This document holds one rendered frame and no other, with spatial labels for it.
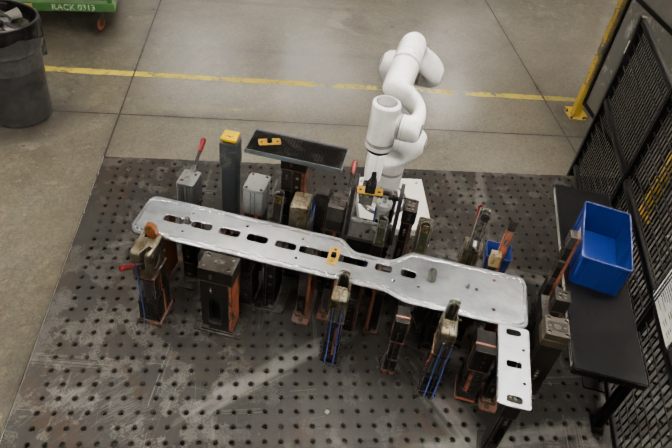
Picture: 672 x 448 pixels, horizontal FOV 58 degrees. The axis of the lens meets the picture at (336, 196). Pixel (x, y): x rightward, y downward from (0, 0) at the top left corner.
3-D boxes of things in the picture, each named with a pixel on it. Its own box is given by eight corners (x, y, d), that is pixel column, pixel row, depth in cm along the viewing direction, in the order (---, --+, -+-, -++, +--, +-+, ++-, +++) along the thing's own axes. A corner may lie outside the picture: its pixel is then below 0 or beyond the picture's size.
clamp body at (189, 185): (177, 251, 241) (170, 183, 217) (188, 232, 249) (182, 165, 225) (199, 257, 240) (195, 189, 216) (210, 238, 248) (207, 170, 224)
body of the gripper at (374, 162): (367, 132, 184) (362, 161, 191) (365, 152, 176) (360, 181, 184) (391, 136, 184) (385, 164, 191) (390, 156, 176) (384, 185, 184)
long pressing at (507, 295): (123, 236, 205) (123, 233, 204) (152, 194, 222) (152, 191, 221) (528, 332, 192) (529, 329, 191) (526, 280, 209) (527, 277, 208)
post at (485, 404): (478, 409, 202) (502, 361, 183) (479, 381, 210) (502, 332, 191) (496, 414, 201) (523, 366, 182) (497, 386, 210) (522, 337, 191)
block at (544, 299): (514, 372, 214) (542, 321, 195) (514, 345, 223) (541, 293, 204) (523, 374, 214) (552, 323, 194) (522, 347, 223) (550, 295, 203)
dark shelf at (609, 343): (570, 373, 181) (573, 368, 179) (552, 188, 248) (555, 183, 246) (644, 391, 179) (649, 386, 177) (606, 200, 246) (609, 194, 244)
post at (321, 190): (307, 266, 242) (315, 192, 215) (310, 258, 246) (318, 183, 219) (319, 269, 241) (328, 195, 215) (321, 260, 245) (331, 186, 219)
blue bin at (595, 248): (567, 281, 205) (581, 256, 197) (572, 225, 227) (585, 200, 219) (617, 297, 202) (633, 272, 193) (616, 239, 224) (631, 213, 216)
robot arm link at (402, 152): (379, 155, 262) (388, 112, 245) (420, 167, 259) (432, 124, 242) (372, 173, 254) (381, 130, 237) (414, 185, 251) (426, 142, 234)
